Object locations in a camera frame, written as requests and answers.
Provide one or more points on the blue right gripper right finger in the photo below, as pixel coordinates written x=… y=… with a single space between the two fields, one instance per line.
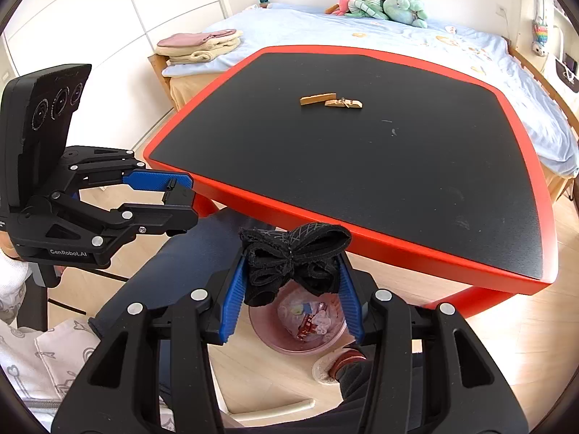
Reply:
x=351 y=307

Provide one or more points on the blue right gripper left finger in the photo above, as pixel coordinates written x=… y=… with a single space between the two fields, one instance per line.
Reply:
x=232 y=301

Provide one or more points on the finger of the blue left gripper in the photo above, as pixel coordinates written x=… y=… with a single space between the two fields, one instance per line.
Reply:
x=174 y=216
x=155 y=180

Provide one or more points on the red cardboard box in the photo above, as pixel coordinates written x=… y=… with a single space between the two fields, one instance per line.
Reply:
x=307 y=328

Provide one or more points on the black mesh cloth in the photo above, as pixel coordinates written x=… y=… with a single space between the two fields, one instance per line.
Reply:
x=308 y=255

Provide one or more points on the long wooden clothespin piece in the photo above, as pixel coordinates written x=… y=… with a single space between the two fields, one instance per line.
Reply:
x=317 y=98

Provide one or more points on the wooden clothespin piece with spring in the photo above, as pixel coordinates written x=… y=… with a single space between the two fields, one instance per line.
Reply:
x=344 y=103

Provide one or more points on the pink trash bin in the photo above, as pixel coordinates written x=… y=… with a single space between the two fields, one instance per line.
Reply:
x=276 y=324

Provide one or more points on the person's leg in dark trousers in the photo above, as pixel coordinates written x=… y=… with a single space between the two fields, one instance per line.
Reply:
x=184 y=263

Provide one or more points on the foot in slipper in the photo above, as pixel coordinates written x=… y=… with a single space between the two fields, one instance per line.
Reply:
x=325 y=369

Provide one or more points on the folded beige towels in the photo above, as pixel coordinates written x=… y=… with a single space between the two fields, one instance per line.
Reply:
x=192 y=48

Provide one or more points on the red and black table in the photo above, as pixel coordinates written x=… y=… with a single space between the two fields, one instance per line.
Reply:
x=435 y=173

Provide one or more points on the white wardrobe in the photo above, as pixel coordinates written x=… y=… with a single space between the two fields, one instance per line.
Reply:
x=122 y=99

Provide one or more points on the bed with blue sheet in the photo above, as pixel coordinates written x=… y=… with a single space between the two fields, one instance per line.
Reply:
x=485 y=57

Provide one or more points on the green plush toy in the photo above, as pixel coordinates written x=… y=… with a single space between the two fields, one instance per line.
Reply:
x=407 y=12

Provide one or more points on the white chair with bag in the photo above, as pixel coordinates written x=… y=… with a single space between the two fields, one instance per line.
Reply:
x=562 y=73

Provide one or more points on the rainbow plush toy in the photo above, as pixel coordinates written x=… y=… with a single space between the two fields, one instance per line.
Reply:
x=540 y=38

